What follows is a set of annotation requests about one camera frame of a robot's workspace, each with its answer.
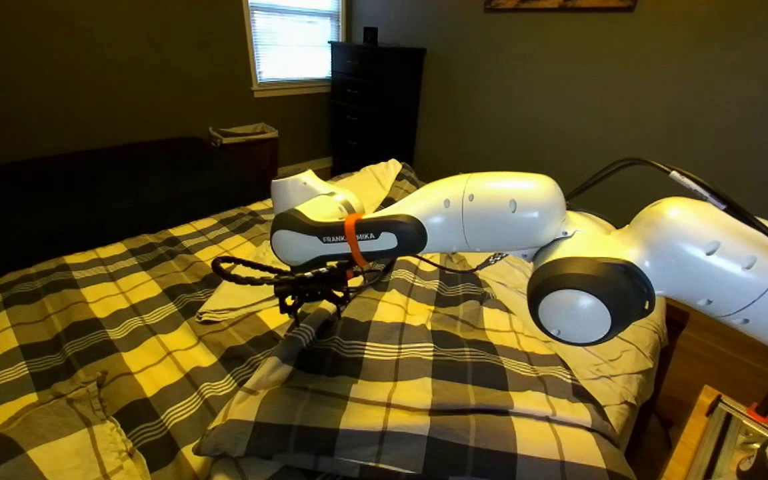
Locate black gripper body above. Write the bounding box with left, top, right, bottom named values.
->
left=276, top=267, right=353, bottom=324

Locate plaid black yellow bed sheet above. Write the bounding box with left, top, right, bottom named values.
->
left=0, top=203, right=633, bottom=480

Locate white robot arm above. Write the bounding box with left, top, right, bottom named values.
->
left=270, top=170, right=768, bottom=347

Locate small bin with paper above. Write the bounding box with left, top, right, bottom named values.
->
left=209, top=123, right=280, bottom=147

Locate dark tall dresser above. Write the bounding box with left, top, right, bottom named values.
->
left=330, top=43, right=425, bottom=174

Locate dark low bench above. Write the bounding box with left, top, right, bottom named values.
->
left=0, top=136, right=278, bottom=275

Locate wooden framed stand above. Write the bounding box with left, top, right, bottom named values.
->
left=661, top=383, right=768, bottom=480

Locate window with white frame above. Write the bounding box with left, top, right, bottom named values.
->
left=241, top=0, right=346, bottom=98

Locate wall picture frame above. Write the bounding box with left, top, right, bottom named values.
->
left=484, top=0, right=638, bottom=12

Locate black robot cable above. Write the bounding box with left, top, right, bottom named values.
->
left=565, top=155, right=768, bottom=267

